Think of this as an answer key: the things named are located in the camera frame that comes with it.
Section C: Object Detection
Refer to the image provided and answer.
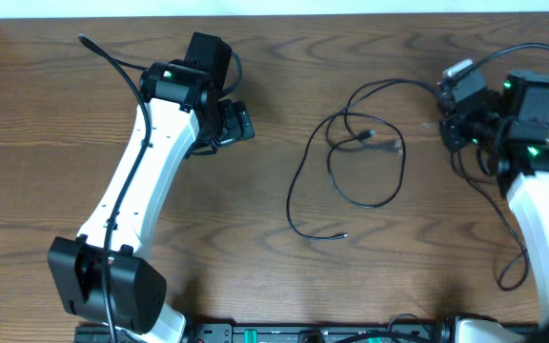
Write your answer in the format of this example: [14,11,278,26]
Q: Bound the black usb cable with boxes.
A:
[286,78,447,242]
[449,147,531,292]

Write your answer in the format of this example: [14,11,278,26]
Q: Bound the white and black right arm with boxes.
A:
[439,66,549,342]

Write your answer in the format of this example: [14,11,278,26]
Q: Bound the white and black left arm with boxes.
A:
[47,32,254,342]

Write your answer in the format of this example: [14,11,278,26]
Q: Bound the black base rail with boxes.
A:
[73,312,542,343]

